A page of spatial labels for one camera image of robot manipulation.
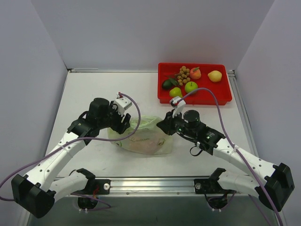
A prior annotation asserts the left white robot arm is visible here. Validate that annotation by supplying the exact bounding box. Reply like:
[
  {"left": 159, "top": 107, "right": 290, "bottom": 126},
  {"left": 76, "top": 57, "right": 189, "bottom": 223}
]
[{"left": 11, "top": 95, "right": 133, "bottom": 218}]

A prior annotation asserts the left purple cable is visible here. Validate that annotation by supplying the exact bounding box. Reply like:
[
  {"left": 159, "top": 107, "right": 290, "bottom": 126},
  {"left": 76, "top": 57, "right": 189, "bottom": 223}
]
[{"left": 0, "top": 92, "right": 142, "bottom": 210}]

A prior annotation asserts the dark green avocado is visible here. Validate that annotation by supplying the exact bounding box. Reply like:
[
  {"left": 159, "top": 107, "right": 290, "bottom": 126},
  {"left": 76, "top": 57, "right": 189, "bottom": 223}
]
[{"left": 161, "top": 79, "right": 174, "bottom": 90}]

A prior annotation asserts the green apple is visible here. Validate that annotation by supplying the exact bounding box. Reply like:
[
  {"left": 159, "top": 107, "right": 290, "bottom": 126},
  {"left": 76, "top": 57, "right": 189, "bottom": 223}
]
[{"left": 184, "top": 81, "right": 198, "bottom": 94}]

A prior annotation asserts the purple cable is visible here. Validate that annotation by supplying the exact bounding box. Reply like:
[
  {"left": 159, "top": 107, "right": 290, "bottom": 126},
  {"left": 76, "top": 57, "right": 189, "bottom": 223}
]
[
  {"left": 0, "top": 92, "right": 142, "bottom": 210},
  {"left": 175, "top": 88, "right": 284, "bottom": 226}
]

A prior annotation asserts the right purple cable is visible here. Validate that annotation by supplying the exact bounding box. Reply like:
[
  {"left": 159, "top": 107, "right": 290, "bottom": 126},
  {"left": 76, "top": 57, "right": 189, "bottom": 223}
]
[{"left": 175, "top": 88, "right": 284, "bottom": 226}]

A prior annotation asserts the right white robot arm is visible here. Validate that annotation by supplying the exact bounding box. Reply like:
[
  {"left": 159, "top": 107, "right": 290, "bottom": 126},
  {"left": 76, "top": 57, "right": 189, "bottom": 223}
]
[{"left": 157, "top": 110, "right": 295, "bottom": 211}]

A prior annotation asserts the brown longan bunch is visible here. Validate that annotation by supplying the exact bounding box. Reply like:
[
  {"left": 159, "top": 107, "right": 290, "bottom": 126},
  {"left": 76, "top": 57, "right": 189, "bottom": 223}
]
[{"left": 168, "top": 66, "right": 190, "bottom": 87}]

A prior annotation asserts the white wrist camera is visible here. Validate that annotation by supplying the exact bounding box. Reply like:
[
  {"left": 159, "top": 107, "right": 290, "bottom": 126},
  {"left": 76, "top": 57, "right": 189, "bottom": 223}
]
[
  {"left": 170, "top": 96, "right": 186, "bottom": 118},
  {"left": 113, "top": 93, "right": 132, "bottom": 116}
]

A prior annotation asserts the orange peach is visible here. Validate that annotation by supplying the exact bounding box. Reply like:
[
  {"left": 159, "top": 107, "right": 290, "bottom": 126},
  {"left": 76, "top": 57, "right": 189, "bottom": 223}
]
[{"left": 190, "top": 67, "right": 201, "bottom": 80}]

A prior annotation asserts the red plastic tray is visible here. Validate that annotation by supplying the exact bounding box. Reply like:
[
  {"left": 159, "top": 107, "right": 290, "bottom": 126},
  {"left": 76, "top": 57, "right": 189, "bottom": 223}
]
[{"left": 158, "top": 63, "right": 232, "bottom": 105}]

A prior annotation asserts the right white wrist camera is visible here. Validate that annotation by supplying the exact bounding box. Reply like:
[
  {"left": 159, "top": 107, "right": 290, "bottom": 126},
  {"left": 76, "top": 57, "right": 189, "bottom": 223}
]
[{"left": 170, "top": 96, "right": 186, "bottom": 118}]

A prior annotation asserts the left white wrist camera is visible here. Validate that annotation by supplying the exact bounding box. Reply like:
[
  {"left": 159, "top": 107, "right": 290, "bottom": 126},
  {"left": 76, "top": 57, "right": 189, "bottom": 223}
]
[{"left": 113, "top": 93, "right": 132, "bottom": 116}]

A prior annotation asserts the green pear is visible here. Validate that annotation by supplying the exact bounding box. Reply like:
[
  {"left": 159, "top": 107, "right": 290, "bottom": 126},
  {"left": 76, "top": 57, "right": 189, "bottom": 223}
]
[{"left": 169, "top": 87, "right": 183, "bottom": 98}]

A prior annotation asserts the yellow lemon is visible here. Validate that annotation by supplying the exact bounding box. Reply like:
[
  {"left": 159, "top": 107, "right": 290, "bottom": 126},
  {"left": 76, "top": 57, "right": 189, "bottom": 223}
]
[{"left": 207, "top": 70, "right": 222, "bottom": 82}]

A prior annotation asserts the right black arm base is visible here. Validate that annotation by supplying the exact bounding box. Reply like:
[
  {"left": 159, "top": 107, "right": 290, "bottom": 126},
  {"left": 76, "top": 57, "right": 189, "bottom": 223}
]
[{"left": 194, "top": 168, "right": 236, "bottom": 212}]

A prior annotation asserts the aluminium front rail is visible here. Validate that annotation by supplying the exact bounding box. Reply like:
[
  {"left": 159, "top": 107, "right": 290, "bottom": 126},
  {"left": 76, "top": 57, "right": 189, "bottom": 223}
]
[{"left": 25, "top": 175, "right": 279, "bottom": 198}]

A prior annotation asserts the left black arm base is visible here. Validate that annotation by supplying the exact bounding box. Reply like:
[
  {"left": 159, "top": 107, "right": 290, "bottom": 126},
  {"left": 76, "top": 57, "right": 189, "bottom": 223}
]
[{"left": 76, "top": 168, "right": 111, "bottom": 212}]

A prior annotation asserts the pale green plastic bag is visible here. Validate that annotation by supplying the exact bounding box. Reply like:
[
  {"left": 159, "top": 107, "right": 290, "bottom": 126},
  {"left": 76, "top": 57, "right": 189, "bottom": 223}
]
[{"left": 107, "top": 116, "right": 173, "bottom": 155}]

